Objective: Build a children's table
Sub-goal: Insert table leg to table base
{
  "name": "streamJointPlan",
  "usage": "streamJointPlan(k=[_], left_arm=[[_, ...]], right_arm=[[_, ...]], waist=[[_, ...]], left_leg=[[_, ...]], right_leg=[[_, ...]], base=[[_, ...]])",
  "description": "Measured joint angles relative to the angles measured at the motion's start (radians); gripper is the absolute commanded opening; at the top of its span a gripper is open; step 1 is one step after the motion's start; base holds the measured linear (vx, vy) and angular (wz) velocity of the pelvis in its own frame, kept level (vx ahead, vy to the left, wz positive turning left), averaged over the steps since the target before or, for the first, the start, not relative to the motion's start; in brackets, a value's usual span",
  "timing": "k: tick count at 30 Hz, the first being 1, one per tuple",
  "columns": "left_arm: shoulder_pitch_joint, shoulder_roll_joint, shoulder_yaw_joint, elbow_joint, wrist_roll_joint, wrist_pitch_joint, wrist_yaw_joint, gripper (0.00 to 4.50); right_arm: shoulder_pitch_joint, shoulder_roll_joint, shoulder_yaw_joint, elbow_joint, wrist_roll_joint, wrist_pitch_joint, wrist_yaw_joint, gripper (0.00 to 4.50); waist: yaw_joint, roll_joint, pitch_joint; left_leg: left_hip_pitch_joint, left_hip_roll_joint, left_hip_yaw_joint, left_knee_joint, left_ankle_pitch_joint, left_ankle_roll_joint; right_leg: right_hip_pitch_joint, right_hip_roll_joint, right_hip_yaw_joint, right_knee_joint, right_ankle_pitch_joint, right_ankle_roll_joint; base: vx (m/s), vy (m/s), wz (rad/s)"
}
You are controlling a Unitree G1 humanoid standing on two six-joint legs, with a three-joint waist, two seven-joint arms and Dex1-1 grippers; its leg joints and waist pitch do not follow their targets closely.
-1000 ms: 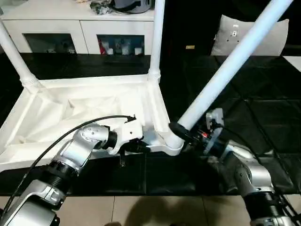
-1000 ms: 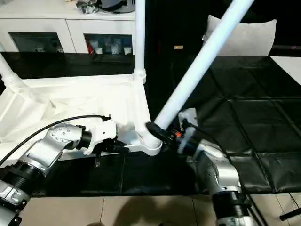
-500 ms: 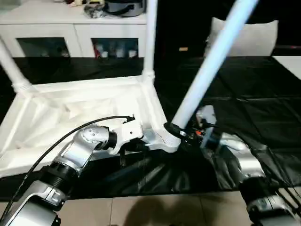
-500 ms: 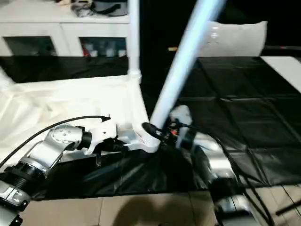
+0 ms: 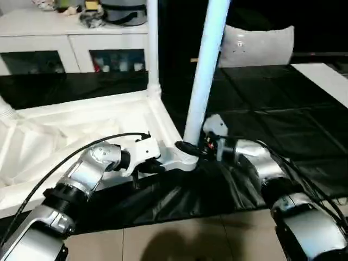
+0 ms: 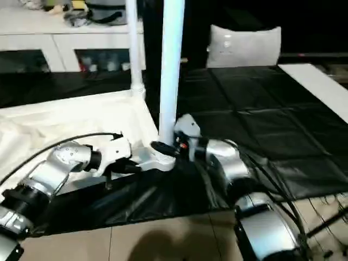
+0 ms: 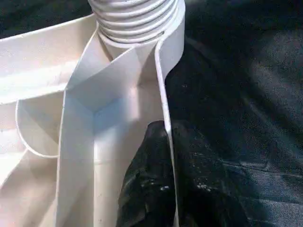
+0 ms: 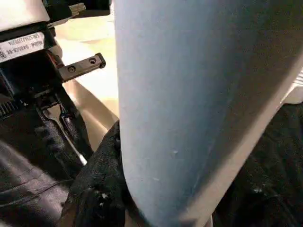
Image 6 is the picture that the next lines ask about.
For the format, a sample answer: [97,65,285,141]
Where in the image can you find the white sideboard cabinet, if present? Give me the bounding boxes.
[0,5,145,73]

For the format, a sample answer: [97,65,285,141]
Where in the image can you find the white plastic table top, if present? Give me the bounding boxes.
[0,89,177,197]

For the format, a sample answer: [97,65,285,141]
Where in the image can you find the black crumpled bundle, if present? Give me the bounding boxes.
[63,10,89,28]

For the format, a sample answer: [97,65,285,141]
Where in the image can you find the black work mat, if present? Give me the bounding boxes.
[0,65,348,235]

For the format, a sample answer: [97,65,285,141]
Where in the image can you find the black round helmet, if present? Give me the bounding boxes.
[86,0,129,26]

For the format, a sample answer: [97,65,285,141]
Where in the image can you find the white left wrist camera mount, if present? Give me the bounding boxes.
[95,135,133,177]

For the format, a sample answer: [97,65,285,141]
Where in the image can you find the grey cushion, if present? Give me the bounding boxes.
[206,24,283,69]

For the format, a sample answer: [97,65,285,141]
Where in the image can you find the black cabinet with gold label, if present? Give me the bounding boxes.
[141,0,213,82]

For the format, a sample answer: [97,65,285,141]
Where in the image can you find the white plastic table leg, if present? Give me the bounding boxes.
[158,0,187,147]
[125,0,145,100]

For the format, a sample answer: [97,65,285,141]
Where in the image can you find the white flat board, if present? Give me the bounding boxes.
[278,63,348,123]

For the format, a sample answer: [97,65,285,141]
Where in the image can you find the small pink plush toy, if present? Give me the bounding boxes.
[48,5,65,16]

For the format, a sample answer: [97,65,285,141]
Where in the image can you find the black floor stand bar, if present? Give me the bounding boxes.
[306,213,348,238]

